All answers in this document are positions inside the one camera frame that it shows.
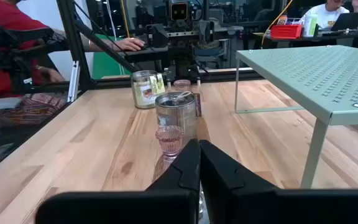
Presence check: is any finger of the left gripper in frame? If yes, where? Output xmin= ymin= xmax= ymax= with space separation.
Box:
xmin=145 ymin=24 xmax=168 ymax=48
xmin=199 ymin=20 xmax=216 ymax=44

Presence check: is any black desk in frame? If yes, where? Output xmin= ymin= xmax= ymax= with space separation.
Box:
xmin=252 ymin=28 xmax=358 ymax=50

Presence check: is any black aluminium table frame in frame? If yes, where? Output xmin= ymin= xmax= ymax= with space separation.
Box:
xmin=56 ymin=0 xmax=262 ymax=94

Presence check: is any green perforated metal shelf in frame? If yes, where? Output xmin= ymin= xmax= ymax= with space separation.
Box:
xmin=234 ymin=45 xmax=358 ymax=189

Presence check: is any white bottle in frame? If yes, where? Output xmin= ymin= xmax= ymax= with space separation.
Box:
xmin=303 ymin=14 xmax=319 ymax=37

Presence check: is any red plastic bin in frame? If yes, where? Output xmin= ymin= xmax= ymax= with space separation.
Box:
xmin=270 ymin=24 xmax=304 ymax=40

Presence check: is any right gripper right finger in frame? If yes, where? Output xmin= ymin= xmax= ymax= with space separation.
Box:
xmin=199 ymin=139 xmax=358 ymax=224

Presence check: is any green panel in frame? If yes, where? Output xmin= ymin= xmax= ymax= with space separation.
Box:
xmin=91 ymin=34 xmax=130 ymax=79

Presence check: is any yellow cable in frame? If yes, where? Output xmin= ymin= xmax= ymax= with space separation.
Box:
xmin=119 ymin=0 xmax=131 ymax=39
xmin=260 ymin=0 xmax=294 ymax=48

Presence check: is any pink glass candle stick holder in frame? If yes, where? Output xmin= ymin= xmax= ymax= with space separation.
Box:
xmin=152 ymin=125 xmax=185 ymax=184
xmin=173 ymin=79 xmax=192 ymax=93

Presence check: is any striped colourful cloth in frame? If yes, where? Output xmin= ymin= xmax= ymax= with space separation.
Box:
xmin=0 ymin=93 xmax=67 ymax=126

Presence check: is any candle jar with green label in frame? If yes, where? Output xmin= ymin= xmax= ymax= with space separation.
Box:
xmin=131 ymin=70 xmax=167 ymax=110

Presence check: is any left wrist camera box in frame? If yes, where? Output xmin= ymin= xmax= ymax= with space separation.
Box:
xmin=169 ymin=2 xmax=189 ymax=22

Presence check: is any candle jar with floral label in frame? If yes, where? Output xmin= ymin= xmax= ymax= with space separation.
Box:
xmin=155 ymin=91 xmax=203 ymax=147

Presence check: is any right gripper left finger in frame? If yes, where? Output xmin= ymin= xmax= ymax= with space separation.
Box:
xmin=35 ymin=139 xmax=201 ymax=224

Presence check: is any person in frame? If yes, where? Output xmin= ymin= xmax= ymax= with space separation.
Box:
xmin=300 ymin=0 xmax=358 ymax=30
xmin=0 ymin=0 xmax=145 ymax=100

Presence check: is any black laptop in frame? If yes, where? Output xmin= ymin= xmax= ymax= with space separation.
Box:
xmin=330 ymin=11 xmax=358 ymax=31

